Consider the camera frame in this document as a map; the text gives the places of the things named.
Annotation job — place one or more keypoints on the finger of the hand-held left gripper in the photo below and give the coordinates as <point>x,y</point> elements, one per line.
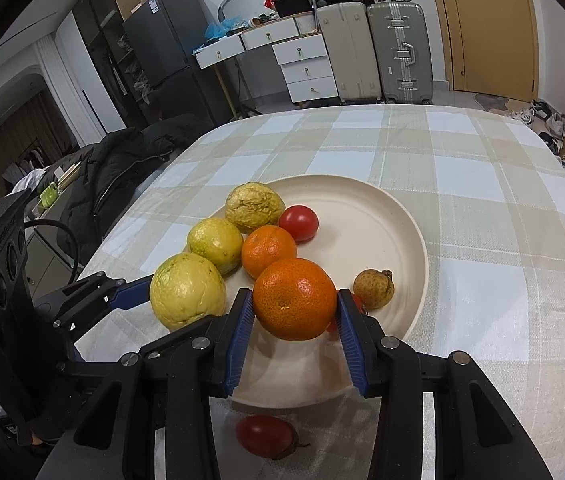
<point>132,294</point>
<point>172,339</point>

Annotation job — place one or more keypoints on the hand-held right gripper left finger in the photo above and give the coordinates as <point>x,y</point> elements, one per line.
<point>240,345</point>

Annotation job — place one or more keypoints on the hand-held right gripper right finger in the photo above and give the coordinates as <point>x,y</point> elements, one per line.
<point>352,345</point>

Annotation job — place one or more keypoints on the large smooth yellow passion fruit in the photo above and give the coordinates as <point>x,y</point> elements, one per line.
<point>187,297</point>

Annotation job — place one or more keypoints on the brown longan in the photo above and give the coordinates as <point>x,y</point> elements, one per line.
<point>373,288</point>

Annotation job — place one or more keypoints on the large orange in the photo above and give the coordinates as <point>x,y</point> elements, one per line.
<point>295,297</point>

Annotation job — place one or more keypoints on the yellow passion fruit green-tinged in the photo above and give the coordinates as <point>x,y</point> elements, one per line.
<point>215,245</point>

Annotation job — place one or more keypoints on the cream round plate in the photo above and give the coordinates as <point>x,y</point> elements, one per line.
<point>362,230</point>

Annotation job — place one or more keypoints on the wrinkled golden passion fruit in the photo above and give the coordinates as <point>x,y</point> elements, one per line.
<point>255,207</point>

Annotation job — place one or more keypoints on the red tomato with stem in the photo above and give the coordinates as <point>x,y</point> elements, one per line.
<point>265,435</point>

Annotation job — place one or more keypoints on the small orange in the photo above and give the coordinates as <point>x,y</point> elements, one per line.
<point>268,251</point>

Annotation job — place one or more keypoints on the black jacket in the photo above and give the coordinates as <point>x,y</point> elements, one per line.
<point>112,175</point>

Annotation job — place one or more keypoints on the green cup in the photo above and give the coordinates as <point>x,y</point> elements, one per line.
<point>48,195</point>

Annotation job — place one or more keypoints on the round red tomato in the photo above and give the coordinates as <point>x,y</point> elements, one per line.
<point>298,222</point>

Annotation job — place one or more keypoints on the wooden stick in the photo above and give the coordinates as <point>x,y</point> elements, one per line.
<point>225,92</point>

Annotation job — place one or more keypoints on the dark grey fridge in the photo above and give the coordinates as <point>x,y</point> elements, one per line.
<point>172,55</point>

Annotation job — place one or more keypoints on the dark glass cabinet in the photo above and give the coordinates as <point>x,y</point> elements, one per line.
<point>102,50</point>

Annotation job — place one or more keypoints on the white desk with drawers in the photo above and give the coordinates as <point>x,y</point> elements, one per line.
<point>307,70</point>

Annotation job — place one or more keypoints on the blue plastic bag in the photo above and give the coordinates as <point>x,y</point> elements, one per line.
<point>222,29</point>

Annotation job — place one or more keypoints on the grey door mat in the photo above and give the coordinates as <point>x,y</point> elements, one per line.
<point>493,102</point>

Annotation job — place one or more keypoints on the beige suitcase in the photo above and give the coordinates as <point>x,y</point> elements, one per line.
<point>347,50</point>

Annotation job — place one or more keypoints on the shoes on floor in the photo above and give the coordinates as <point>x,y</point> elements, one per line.
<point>552,125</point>

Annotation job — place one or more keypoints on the silver suitcase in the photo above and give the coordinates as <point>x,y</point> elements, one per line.
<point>400,50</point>

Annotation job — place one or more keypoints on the black box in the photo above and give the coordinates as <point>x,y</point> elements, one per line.
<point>292,6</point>

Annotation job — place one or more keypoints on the wooden door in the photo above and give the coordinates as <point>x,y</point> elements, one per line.
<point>492,35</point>

